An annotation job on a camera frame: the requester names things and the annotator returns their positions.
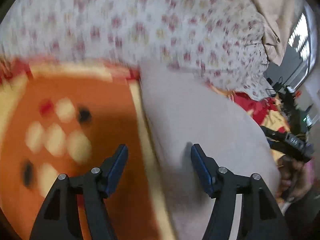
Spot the beige zip jacket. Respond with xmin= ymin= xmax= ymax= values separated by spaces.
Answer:
xmin=140 ymin=60 xmax=280 ymax=239

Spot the right hand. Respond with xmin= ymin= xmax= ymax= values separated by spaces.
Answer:
xmin=276 ymin=155 xmax=315 ymax=201

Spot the black device on stand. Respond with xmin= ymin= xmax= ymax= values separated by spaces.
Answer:
xmin=265 ymin=80 xmax=313 ymax=135

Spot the grey panel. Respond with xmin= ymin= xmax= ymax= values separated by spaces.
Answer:
xmin=264 ymin=41 xmax=310 ymax=89

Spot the orange red patterned blanket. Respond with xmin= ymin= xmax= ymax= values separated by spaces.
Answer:
xmin=0 ymin=57 xmax=291 ymax=240

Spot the side window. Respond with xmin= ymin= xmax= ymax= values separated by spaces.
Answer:
xmin=288 ymin=13 xmax=310 ymax=61

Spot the right beige curtain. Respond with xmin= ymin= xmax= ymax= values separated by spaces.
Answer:
xmin=251 ymin=0 xmax=305 ymax=66

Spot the floral quilt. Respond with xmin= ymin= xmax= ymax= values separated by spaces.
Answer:
xmin=1 ymin=0 xmax=269 ymax=100

